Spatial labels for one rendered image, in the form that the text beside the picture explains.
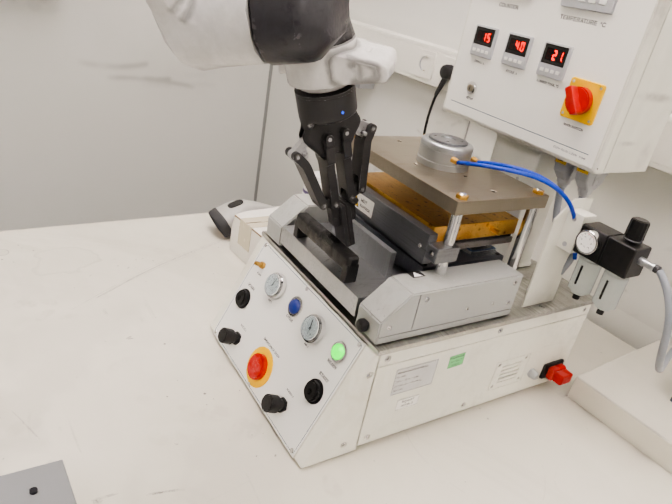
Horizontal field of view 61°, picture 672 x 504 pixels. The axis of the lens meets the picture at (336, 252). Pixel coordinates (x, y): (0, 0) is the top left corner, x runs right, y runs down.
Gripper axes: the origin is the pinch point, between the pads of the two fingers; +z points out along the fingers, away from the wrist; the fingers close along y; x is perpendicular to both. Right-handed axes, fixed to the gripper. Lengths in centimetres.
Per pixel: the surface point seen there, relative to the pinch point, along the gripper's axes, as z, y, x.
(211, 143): 49, -25, -151
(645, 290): 39, -62, 12
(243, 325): 17.3, 16.1, -8.5
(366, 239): 3.4, -2.6, 1.7
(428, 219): -0.4, -9.0, 8.1
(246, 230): 19.9, 3.2, -37.7
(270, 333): 15.1, 13.9, -1.8
